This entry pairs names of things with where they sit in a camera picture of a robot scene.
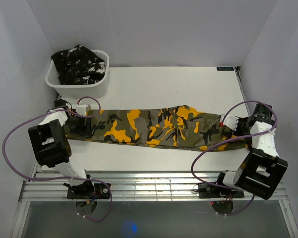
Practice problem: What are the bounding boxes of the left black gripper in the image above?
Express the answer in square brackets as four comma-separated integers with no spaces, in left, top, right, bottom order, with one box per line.
[63,114,92,137]

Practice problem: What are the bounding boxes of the yellow green camouflage trousers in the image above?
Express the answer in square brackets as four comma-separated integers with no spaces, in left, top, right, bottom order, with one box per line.
[64,105,252,151]

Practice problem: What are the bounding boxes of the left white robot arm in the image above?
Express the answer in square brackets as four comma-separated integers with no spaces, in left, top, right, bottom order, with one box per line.
[28,99,95,198]

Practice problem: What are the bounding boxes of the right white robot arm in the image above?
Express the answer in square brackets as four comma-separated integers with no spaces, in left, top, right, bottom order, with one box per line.
[214,103,288,200]

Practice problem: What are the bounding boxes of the black white camouflage trousers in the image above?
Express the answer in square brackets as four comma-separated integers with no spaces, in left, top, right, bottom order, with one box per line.
[51,45,106,85]

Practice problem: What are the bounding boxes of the white plastic laundry basket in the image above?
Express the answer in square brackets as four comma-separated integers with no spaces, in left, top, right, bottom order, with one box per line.
[45,45,110,98]

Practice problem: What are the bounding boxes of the dark blue table label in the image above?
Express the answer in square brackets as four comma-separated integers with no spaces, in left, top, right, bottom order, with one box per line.
[216,67,235,71]

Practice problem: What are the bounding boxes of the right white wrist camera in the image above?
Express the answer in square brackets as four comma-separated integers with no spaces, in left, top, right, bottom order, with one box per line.
[220,115,239,131]

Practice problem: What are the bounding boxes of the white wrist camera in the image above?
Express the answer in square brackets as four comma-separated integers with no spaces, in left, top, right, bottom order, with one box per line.
[220,115,239,131]
[75,104,91,116]

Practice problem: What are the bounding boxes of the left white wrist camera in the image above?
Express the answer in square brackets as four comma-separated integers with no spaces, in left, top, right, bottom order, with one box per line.
[75,104,91,116]

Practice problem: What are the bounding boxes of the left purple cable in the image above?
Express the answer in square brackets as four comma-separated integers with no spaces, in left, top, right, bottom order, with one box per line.
[1,96,114,222]

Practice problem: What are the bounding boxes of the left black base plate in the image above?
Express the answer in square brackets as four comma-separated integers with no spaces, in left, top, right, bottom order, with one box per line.
[66,183,110,200]

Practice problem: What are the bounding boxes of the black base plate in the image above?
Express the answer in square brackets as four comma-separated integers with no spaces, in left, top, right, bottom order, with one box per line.
[193,183,244,200]
[66,183,110,200]

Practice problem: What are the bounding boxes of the aluminium rail frame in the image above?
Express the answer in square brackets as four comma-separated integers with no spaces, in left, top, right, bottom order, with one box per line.
[19,171,289,203]

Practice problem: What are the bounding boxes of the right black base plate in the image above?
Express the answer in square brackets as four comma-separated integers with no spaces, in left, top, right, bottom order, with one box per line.
[193,183,244,200]

